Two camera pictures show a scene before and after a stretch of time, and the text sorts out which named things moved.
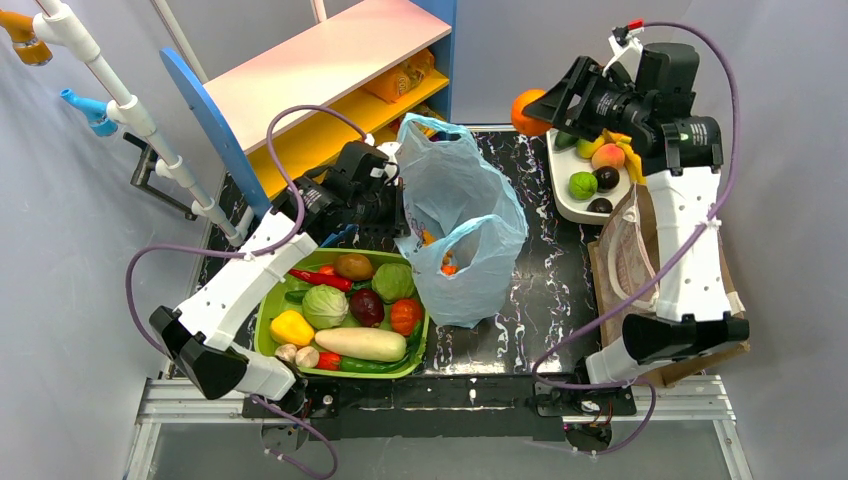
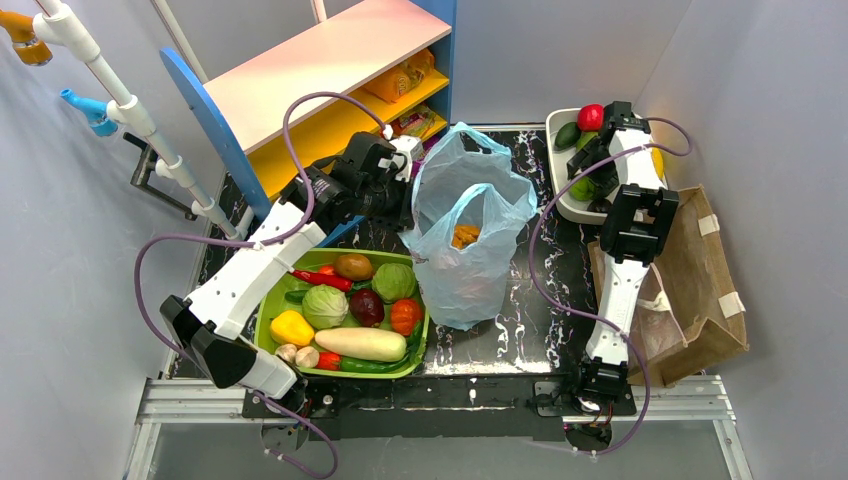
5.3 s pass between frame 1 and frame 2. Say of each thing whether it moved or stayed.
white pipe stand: stayed
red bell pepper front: stayed
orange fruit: moved
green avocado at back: stayed
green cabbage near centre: stayed
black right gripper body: moved
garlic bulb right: stayed
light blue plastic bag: moved
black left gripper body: stayed
